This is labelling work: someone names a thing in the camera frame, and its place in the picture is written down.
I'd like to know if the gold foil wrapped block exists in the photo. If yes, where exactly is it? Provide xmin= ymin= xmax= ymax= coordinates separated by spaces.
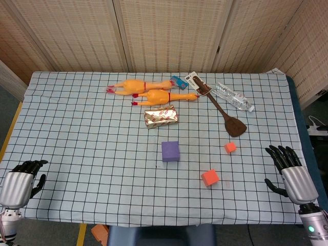
xmin=144 ymin=104 xmax=179 ymax=130

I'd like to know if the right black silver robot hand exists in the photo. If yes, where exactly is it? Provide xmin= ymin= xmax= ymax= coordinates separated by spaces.
xmin=264 ymin=145 xmax=319 ymax=206

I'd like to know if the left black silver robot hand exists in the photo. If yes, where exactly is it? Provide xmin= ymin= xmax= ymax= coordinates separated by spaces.
xmin=0 ymin=160 xmax=49 ymax=209

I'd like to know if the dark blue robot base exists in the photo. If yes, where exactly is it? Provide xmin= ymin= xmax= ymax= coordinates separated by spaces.
xmin=107 ymin=224 xmax=217 ymax=246

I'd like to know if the bagged yellow rubber chicken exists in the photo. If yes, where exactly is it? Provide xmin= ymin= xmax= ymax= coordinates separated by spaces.
xmin=106 ymin=79 xmax=177 ymax=96

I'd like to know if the clear plastic water bottle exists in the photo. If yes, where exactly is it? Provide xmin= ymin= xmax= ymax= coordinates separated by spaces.
xmin=214 ymin=81 xmax=255 ymax=113

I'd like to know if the dark blue padded table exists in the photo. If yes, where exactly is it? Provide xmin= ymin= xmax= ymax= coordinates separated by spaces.
xmin=285 ymin=75 xmax=328 ymax=221

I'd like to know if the beige woven folding screen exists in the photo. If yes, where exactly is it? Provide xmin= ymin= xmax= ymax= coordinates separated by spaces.
xmin=0 ymin=0 xmax=328 ymax=108

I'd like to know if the white spatula label card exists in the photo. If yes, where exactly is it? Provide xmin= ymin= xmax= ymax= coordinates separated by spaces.
xmin=184 ymin=72 xmax=212 ymax=97

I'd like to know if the blue checkered tablecloth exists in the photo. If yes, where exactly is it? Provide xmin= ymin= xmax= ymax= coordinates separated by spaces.
xmin=0 ymin=67 xmax=322 ymax=228

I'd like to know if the orange foam block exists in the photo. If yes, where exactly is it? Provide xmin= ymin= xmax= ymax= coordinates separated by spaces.
xmin=91 ymin=224 xmax=110 ymax=243

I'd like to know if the large orange foam cube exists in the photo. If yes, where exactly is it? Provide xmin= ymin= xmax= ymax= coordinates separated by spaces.
xmin=200 ymin=169 xmax=219 ymax=188

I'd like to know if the yellow floor tape strip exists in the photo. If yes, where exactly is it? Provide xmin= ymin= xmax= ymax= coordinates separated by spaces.
xmin=76 ymin=223 xmax=88 ymax=246
xmin=0 ymin=101 xmax=24 ymax=159

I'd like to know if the yellow rubber chicken toy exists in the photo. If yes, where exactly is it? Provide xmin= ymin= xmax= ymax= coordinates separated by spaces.
xmin=131 ymin=89 xmax=200 ymax=107

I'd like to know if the white power strip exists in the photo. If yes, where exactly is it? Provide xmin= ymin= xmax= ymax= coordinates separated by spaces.
xmin=306 ymin=124 xmax=328 ymax=135

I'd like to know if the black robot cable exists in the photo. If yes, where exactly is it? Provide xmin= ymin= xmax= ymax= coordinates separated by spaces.
xmin=246 ymin=224 xmax=254 ymax=246

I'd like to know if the blue packaging header card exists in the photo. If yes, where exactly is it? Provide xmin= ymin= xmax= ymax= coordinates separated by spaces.
xmin=171 ymin=75 xmax=189 ymax=90

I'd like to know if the dark brown wooden spatula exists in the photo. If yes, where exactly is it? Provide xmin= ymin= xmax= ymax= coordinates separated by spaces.
xmin=192 ymin=75 xmax=248 ymax=138

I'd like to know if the large purple foam cube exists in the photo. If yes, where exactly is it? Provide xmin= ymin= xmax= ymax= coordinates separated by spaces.
xmin=161 ymin=140 xmax=180 ymax=162

